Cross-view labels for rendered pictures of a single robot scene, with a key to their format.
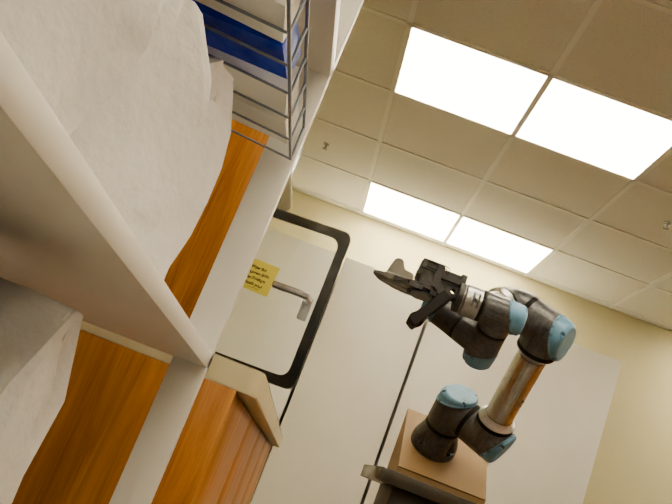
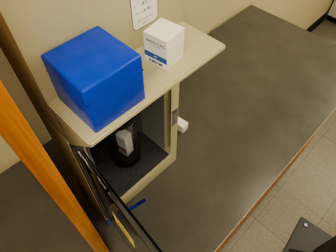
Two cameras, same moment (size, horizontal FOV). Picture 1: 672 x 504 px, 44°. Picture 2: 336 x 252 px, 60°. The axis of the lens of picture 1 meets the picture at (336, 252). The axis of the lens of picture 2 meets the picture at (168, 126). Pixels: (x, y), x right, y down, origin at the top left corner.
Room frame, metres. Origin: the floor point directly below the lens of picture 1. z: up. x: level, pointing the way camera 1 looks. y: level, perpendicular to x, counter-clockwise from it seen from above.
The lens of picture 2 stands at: (1.83, -0.06, 1.86)
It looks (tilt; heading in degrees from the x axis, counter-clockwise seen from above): 53 degrees down; 42
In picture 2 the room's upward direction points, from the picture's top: straight up
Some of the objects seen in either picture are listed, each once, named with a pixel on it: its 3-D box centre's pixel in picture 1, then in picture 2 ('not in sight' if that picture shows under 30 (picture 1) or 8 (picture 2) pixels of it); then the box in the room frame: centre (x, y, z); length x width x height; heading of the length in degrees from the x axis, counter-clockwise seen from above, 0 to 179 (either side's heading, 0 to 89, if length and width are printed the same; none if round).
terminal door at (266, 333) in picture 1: (263, 289); (131, 239); (1.91, 0.13, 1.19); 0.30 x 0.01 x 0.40; 81
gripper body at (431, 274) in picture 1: (437, 286); not in sight; (1.84, -0.25, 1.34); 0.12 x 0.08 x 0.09; 87
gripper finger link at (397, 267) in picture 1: (395, 269); not in sight; (1.83, -0.14, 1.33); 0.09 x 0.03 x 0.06; 87
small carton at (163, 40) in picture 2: not in sight; (164, 44); (2.13, 0.23, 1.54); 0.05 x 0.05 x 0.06; 5
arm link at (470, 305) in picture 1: (469, 301); not in sight; (1.84, -0.33, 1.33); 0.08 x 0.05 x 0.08; 177
